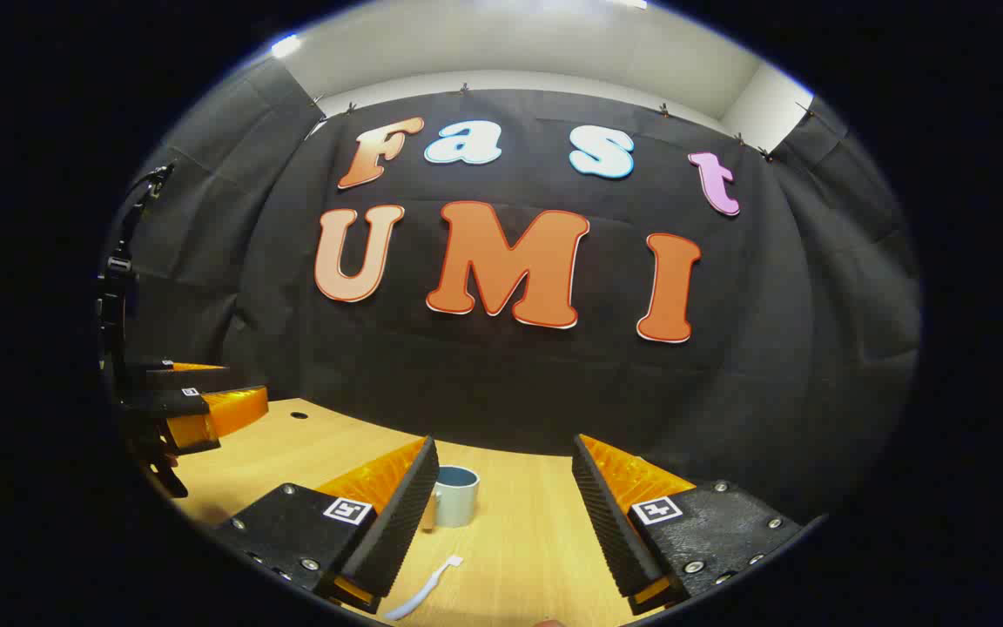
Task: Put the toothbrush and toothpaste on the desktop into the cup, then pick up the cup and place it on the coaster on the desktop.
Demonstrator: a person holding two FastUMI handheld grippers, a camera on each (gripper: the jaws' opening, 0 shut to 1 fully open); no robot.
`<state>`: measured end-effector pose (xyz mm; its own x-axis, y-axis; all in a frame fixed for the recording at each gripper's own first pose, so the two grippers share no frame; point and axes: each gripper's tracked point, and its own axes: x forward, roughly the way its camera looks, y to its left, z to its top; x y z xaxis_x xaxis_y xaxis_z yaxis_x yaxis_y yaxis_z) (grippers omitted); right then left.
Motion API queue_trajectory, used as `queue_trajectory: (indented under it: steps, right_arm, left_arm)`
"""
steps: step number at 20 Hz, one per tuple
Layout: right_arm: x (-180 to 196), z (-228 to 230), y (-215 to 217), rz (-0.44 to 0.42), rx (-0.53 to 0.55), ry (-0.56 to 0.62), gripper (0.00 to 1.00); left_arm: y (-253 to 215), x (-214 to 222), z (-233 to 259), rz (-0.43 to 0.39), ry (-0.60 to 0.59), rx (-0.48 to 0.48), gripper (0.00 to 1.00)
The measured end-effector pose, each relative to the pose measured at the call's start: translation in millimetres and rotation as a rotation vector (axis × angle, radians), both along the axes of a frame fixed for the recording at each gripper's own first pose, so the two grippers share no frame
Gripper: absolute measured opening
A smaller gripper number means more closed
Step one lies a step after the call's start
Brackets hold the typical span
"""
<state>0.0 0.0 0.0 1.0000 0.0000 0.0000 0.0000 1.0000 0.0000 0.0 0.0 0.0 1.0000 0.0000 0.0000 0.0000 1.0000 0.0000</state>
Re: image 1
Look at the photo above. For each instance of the ceiling light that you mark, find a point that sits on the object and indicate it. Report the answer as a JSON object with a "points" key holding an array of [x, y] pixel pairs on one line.
{"points": [[286, 45]]}

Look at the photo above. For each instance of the wooden desktop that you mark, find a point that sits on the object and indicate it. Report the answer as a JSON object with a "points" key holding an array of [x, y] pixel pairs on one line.
{"points": [[519, 540]]}

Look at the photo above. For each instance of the white toothbrush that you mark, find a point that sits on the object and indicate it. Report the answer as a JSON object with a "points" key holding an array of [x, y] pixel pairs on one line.
{"points": [[423, 592]]}

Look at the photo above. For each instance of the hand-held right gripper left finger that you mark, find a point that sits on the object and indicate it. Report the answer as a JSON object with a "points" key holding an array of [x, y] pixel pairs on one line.
{"points": [[397, 522]]}

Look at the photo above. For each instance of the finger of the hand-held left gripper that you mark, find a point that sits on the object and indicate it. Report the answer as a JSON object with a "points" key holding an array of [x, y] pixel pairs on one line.
{"points": [[232, 409], [188, 377]]}

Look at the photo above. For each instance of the black backdrop cloth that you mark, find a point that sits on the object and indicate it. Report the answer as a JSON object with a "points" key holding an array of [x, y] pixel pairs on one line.
{"points": [[501, 383]]}

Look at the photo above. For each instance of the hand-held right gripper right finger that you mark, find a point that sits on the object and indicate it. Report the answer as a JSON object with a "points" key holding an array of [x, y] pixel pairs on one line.
{"points": [[610, 522]]}

